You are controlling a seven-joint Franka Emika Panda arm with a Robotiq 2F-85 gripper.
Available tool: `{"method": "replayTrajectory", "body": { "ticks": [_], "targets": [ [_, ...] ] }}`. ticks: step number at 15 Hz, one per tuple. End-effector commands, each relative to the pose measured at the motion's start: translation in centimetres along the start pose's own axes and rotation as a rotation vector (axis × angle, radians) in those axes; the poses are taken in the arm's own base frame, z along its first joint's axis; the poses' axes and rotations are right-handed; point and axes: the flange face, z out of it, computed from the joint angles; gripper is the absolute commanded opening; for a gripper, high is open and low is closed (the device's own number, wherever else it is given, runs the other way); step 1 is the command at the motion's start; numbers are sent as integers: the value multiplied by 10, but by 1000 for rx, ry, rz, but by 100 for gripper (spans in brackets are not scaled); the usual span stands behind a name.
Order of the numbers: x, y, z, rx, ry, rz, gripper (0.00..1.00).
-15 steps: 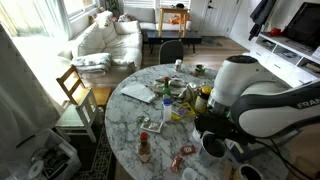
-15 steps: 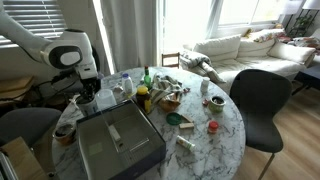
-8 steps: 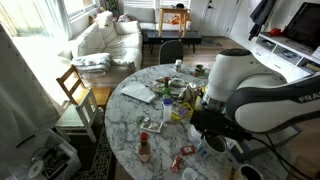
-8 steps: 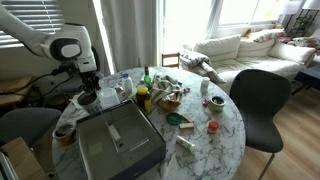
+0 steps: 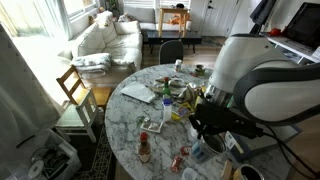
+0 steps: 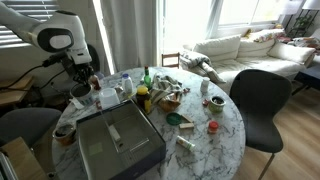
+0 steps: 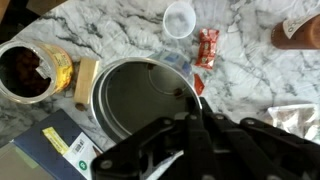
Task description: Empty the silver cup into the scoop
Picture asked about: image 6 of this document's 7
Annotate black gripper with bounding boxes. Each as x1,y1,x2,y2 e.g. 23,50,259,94
63,60,94,85

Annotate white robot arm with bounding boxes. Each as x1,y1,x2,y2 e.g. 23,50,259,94
0,2,93,85

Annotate red capped hot sauce bottle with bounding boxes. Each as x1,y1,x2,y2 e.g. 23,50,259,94
89,75,101,90

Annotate white bottle blue cap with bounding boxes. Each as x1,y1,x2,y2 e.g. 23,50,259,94
122,73,133,94

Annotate brown bowl dark contents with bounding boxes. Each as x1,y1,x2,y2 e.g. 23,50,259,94
52,123,76,146

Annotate green glass bottle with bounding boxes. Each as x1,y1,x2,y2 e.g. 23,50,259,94
144,66,152,90

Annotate yellow lid brown jar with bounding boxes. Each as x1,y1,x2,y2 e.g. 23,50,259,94
136,85,151,113

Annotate grey office chair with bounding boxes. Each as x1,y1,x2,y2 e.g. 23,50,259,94
0,107,62,147

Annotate striped cloth towel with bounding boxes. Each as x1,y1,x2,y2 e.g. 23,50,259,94
150,73,183,103

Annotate large navy box tray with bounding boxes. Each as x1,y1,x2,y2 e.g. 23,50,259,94
76,100,166,180

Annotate wooden chair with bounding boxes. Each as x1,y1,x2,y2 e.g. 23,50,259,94
161,52,180,68

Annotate green round lid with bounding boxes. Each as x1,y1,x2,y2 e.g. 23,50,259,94
166,112,182,125

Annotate wooden block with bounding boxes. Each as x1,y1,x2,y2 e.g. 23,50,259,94
179,123,194,129

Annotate folded grey blanket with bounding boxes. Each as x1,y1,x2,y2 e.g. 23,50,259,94
179,51,226,83

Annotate white green tube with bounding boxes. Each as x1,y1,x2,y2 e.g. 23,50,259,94
176,136,195,151

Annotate white pill bottle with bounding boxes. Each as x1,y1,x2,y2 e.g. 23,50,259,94
200,77,210,93

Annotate red cap spice jar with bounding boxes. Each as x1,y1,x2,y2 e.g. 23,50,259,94
208,120,219,134

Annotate white sofa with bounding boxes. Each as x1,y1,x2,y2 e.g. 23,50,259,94
180,35,316,93

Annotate dark grey chair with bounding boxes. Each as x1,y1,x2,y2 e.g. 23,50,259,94
229,69,292,180

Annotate white sofa cushion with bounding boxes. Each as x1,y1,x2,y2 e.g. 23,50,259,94
267,43,315,65

